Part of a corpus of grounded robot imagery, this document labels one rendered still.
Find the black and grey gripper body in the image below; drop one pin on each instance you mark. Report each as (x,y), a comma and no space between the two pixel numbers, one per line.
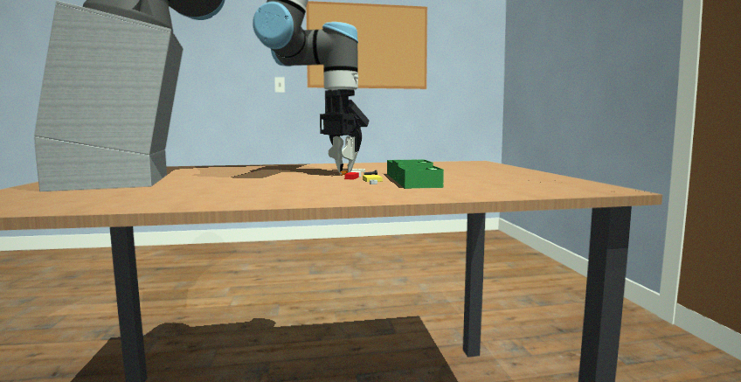
(343,121)

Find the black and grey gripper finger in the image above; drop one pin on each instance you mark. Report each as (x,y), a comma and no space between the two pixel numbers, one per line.
(352,146)
(336,151)

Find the green rack of bins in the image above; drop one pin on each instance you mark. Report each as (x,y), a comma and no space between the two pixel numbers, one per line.
(415,173)

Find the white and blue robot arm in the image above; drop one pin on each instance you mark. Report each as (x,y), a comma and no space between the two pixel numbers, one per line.
(276,23)

